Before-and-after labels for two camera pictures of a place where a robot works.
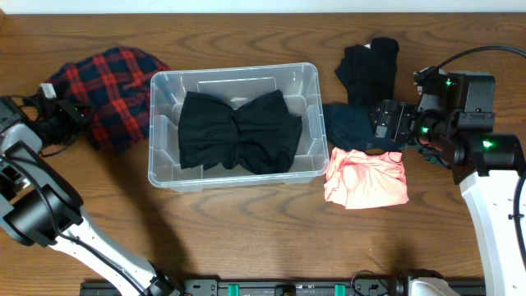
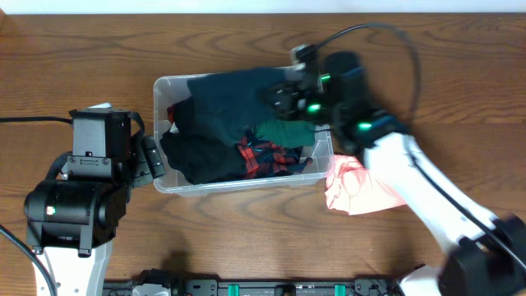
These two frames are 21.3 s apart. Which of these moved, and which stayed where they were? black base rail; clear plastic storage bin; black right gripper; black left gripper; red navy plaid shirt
Moved: red navy plaid shirt; black left gripper; black right gripper
Stayed: black base rail; clear plastic storage bin
